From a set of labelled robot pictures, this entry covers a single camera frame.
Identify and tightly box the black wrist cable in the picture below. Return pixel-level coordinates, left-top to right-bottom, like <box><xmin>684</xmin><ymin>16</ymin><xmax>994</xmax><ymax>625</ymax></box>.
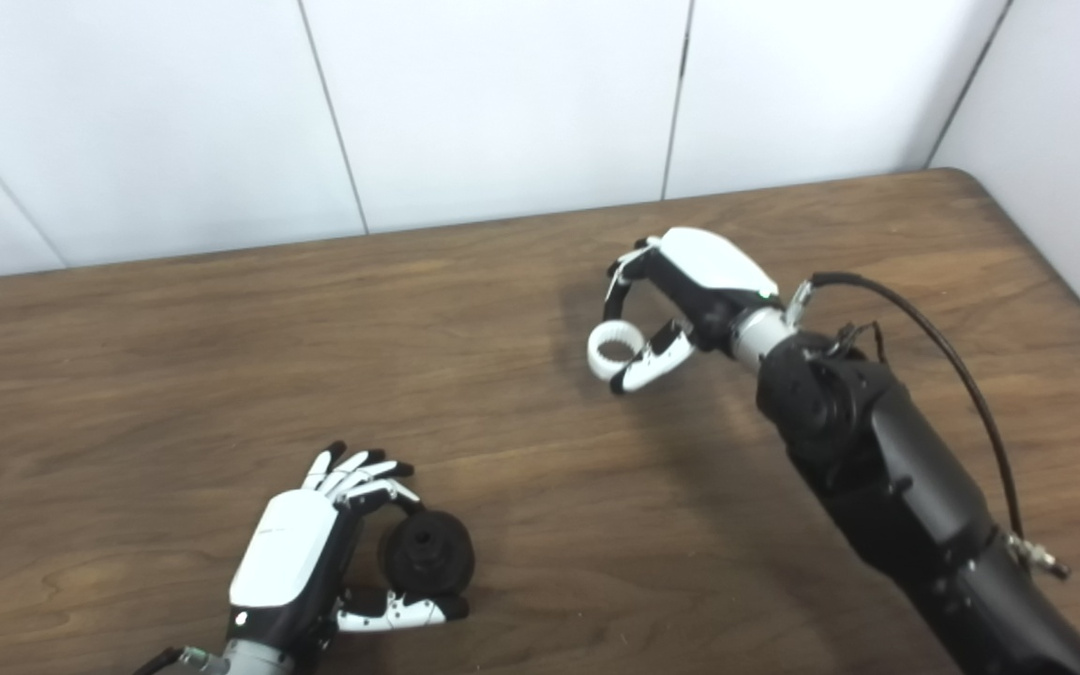
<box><xmin>132</xmin><ymin>645</ymin><xmax>208</xmax><ymax>675</ymax></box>
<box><xmin>788</xmin><ymin>272</ymin><xmax>1071</xmax><ymax>582</ymax></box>

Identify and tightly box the white ring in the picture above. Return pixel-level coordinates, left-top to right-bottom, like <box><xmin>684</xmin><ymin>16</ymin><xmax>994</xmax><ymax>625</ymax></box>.
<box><xmin>587</xmin><ymin>320</ymin><xmax>644</xmax><ymax>382</ymax></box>

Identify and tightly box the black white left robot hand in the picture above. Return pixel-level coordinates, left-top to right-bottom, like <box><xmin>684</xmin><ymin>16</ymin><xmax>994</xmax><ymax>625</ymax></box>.
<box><xmin>226</xmin><ymin>441</ymin><xmax>471</xmax><ymax>657</ymax></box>

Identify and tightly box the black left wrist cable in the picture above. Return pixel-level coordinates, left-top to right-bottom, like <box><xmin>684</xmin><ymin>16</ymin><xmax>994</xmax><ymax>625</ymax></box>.
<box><xmin>132</xmin><ymin>645</ymin><xmax>208</xmax><ymax>675</ymax></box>

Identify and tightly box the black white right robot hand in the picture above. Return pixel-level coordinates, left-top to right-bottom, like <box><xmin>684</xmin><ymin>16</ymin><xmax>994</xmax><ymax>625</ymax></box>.
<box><xmin>604</xmin><ymin>227</ymin><xmax>785</xmax><ymax>395</ymax></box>

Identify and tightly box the round black part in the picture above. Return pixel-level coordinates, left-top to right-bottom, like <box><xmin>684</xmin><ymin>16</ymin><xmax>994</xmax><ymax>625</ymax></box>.
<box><xmin>378</xmin><ymin>509</ymin><xmax>476</xmax><ymax>598</ymax></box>

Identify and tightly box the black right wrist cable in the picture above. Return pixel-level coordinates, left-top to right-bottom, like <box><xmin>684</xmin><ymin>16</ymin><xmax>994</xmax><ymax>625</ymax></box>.
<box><xmin>788</xmin><ymin>272</ymin><xmax>1071</xmax><ymax>582</ymax></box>

